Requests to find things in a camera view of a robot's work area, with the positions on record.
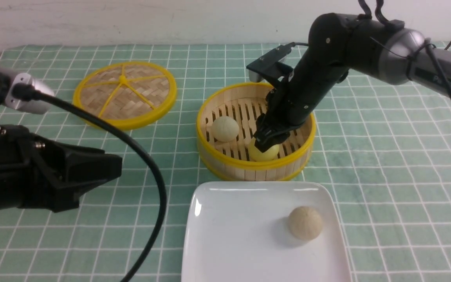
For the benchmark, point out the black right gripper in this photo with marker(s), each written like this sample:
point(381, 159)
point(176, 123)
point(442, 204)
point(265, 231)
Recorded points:
point(312, 78)

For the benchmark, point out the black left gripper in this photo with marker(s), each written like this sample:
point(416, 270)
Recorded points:
point(38, 173)

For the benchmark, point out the yellow steamed bun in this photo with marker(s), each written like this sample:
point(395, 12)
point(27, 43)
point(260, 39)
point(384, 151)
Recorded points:
point(256, 155)

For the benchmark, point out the white steamed bun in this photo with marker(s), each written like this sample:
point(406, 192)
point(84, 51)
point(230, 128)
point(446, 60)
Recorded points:
point(305, 223)
point(225, 129)

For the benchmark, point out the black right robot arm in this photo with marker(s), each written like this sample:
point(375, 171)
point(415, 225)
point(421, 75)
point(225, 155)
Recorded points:
point(337, 43)

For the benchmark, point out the white square plate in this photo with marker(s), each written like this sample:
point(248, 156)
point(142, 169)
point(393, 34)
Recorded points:
point(238, 232)

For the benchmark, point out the yellow bamboo steamer basket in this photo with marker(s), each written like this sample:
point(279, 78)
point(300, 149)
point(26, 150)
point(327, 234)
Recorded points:
point(230, 161)

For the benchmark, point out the yellow bamboo steamer lid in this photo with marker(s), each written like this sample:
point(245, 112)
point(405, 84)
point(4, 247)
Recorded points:
point(128, 95)

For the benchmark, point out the green checkered tablecloth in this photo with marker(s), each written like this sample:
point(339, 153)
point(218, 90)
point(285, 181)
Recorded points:
point(382, 152)

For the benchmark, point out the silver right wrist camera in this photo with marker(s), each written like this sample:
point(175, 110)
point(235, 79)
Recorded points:
point(270, 66)

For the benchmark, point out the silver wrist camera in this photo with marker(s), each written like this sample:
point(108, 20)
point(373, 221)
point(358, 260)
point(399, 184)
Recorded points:
point(12, 82)
point(270, 66)

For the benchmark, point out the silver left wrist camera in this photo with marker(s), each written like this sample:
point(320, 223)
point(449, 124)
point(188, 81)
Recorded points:
point(12, 82)

